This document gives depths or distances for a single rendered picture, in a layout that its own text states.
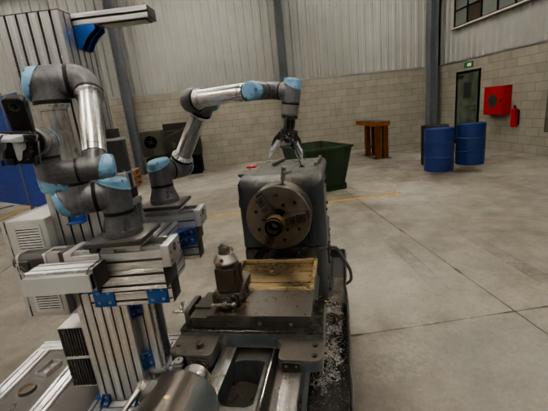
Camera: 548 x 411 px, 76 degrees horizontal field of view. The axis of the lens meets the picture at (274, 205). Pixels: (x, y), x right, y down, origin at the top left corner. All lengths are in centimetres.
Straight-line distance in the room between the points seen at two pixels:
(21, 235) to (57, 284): 42
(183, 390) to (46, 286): 98
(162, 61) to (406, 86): 780
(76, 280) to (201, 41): 1088
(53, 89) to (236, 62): 1055
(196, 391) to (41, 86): 113
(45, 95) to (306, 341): 118
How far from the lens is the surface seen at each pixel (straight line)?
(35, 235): 185
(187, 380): 70
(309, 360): 107
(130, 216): 149
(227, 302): 118
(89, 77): 145
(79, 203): 148
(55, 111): 148
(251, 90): 147
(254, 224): 172
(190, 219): 192
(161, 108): 1193
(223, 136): 1173
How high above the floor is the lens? 158
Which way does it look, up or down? 15 degrees down
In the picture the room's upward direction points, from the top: 6 degrees counter-clockwise
